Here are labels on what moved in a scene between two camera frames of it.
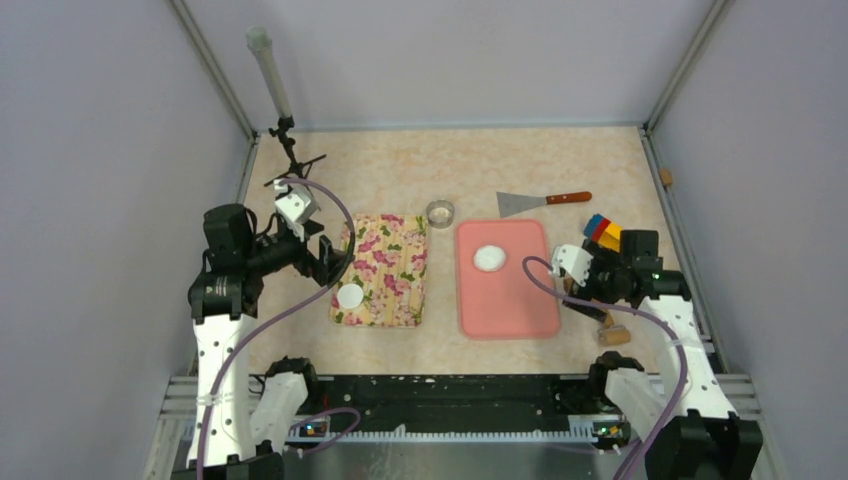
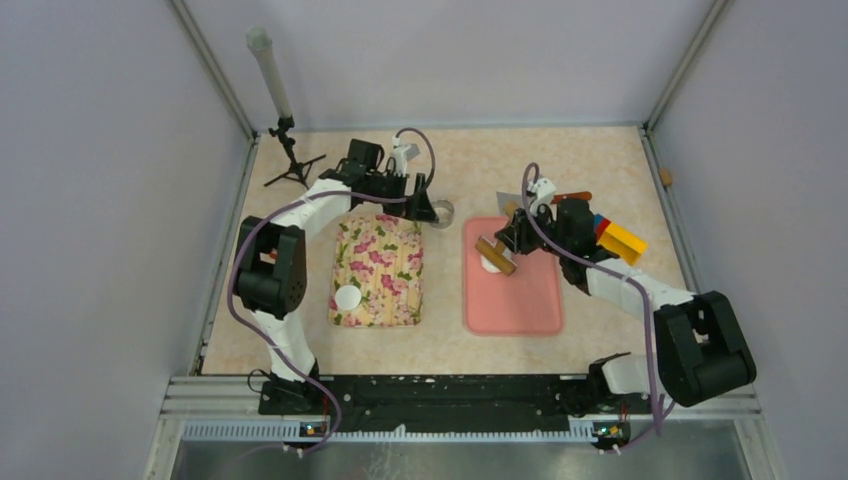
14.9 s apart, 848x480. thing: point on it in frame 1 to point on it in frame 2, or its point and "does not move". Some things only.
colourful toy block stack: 605,232 does not move
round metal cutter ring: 440,213 does not move
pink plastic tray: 503,304 does not move
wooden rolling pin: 610,334 to 495,252
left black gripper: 324,266 to 421,206
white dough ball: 490,258 does not move
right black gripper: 602,257 to 517,235
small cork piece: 666,176 does not move
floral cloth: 390,266 does not move
